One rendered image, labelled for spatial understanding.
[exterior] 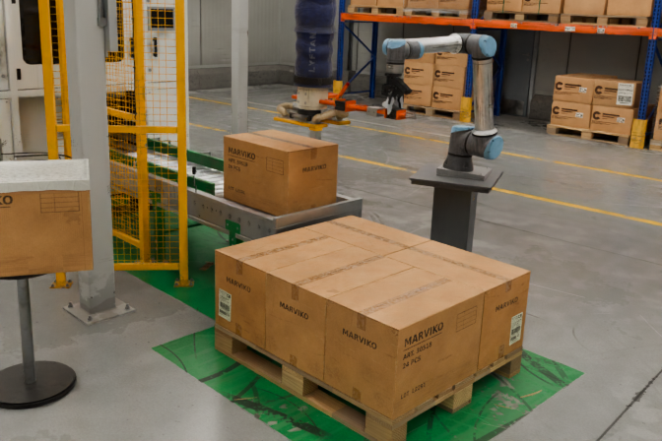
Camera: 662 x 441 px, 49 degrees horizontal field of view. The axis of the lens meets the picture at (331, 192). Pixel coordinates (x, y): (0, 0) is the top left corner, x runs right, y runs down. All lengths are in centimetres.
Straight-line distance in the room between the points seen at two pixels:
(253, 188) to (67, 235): 146
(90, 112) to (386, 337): 203
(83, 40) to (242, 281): 149
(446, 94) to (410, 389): 928
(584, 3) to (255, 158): 746
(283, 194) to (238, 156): 43
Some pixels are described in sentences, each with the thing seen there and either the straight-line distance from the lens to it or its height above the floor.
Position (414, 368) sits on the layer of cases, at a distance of 303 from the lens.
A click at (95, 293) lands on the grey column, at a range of 429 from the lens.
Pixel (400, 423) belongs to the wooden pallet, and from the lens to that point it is 309.
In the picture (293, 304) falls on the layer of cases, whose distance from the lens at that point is 327.
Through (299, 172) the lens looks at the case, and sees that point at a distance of 411.
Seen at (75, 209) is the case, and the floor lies 90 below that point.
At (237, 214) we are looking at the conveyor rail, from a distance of 421.
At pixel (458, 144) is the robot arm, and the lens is 447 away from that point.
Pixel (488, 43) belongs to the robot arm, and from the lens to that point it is 420.
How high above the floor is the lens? 176
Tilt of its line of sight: 15 degrees down
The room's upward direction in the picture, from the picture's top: 2 degrees clockwise
